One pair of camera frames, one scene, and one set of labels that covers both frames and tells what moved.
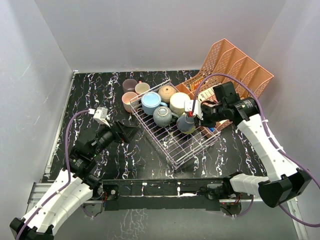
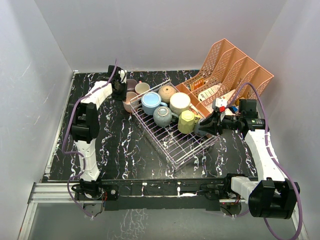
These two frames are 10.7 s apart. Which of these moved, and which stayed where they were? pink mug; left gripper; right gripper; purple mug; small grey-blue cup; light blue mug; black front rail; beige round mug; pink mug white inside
Moved: right gripper; small grey-blue cup; left gripper
Stayed: black front rail; pink mug; beige round mug; light blue mug; purple mug; pink mug white inside
